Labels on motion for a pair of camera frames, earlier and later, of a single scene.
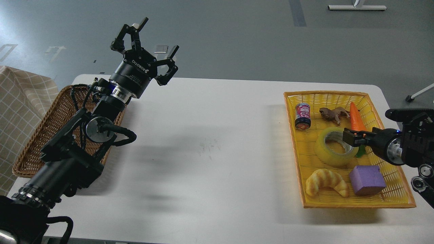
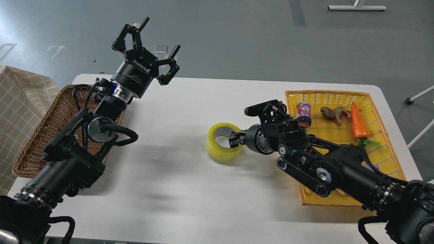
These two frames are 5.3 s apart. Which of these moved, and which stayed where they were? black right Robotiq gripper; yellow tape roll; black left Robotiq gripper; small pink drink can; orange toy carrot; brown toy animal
Moved: black right Robotiq gripper; yellow tape roll
Stayed: brown toy animal; orange toy carrot; black left Robotiq gripper; small pink drink can
